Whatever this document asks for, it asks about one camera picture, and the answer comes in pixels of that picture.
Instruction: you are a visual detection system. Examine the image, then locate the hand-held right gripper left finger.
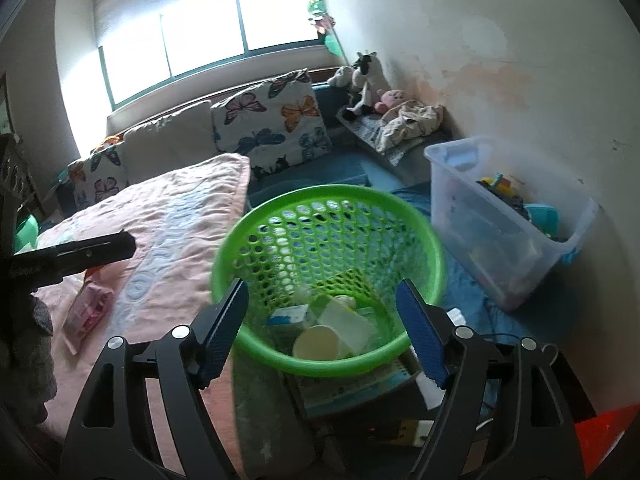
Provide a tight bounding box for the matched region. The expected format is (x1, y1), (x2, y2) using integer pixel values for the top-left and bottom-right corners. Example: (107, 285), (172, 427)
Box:
(60, 277), (250, 480)

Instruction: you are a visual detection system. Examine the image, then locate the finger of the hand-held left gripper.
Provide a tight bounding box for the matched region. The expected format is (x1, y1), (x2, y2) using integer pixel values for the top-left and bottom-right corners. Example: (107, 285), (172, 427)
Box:
(12, 231), (137, 289)

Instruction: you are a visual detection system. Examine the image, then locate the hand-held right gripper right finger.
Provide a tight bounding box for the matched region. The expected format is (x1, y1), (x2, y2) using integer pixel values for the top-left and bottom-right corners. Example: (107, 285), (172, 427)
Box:
(395, 278), (586, 480)

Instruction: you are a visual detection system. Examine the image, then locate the blue white carton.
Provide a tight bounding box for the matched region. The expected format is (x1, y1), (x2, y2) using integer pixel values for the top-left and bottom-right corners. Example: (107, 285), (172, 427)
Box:
(267, 305), (316, 329)

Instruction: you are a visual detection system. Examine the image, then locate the cream round lid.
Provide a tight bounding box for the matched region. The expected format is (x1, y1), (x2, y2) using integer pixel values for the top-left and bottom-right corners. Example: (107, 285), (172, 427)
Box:
(292, 325), (342, 361)

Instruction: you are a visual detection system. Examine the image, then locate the green plastic mesh basket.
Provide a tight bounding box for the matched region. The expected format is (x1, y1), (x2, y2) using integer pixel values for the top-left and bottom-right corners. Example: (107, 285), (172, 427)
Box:
(210, 185), (446, 379)

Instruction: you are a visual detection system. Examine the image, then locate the green plastic basin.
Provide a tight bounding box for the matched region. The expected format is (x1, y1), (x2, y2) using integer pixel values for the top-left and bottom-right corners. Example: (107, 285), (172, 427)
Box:
(14, 214), (42, 252)

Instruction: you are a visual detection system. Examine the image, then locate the pink tissue pack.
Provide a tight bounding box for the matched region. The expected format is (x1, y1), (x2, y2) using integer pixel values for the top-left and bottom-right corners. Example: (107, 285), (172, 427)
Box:
(62, 282), (116, 356)

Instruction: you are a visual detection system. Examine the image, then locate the grey cloth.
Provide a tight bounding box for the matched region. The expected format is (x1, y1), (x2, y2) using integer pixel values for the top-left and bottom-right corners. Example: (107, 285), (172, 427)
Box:
(27, 292), (59, 411)

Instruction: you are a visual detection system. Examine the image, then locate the small butterfly print pillow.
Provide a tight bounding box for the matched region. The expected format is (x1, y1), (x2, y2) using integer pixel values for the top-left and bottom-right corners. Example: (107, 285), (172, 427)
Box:
(67, 142), (129, 206)

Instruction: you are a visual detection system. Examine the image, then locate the pink quilted blanket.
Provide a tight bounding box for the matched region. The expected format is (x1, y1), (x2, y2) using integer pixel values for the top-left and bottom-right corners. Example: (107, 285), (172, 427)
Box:
(30, 154), (251, 480)

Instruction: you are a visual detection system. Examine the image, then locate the white power strip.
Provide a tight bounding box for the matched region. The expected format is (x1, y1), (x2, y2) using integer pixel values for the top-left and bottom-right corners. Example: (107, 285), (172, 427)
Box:
(395, 417), (437, 449)

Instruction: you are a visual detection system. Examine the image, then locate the clear plastic storage bin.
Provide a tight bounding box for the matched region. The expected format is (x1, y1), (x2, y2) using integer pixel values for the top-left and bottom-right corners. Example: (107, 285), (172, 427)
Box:
(424, 135), (600, 311)

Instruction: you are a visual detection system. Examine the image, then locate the white pillow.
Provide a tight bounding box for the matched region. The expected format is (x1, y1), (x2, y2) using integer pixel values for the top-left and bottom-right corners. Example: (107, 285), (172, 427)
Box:
(122, 100), (218, 186)

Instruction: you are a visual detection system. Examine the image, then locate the patterned grey mat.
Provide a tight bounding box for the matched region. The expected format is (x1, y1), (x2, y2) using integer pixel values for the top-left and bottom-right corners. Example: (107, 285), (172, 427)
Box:
(336, 107), (453, 168)

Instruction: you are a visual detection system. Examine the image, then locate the red plastic object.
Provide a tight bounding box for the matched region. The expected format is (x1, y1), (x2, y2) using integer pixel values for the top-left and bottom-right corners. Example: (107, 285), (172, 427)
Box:
(575, 402), (640, 478)

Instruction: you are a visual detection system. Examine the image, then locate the crumpled beige cloth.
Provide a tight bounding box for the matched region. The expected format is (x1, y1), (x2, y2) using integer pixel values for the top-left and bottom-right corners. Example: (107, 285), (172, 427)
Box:
(380, 102), (446, 154)

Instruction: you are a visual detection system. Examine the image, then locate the large butterfly print pillow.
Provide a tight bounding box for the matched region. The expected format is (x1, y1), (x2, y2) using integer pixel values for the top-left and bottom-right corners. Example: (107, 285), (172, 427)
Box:
(211, 69), (335, 181)

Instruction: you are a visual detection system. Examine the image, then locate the pink plush toy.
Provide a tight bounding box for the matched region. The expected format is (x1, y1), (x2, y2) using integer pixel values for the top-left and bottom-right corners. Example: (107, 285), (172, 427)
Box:
(375, 89), (407, 114)

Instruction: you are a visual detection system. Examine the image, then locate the green framed window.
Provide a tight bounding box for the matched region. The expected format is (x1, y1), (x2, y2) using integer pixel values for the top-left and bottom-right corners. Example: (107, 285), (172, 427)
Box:
(92, 0), (321, 111)

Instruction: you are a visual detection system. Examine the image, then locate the cow plush toy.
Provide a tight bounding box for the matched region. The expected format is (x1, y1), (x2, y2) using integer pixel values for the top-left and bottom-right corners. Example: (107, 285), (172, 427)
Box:
(345, 51), (389, 121)

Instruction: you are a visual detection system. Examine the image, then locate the grey white plush toy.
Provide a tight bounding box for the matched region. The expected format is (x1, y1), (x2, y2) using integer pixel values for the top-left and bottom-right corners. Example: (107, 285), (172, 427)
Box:
(327, 66), (356, 89)

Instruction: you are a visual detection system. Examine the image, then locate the green pinwheel toy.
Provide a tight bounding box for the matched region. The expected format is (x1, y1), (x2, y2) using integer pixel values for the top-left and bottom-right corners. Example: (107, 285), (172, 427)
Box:
(307, 0), (347, 59)

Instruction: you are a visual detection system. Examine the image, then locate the black cable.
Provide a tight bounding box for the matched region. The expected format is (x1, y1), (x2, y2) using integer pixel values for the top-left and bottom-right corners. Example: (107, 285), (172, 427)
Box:
(485, 332), (559, 362)

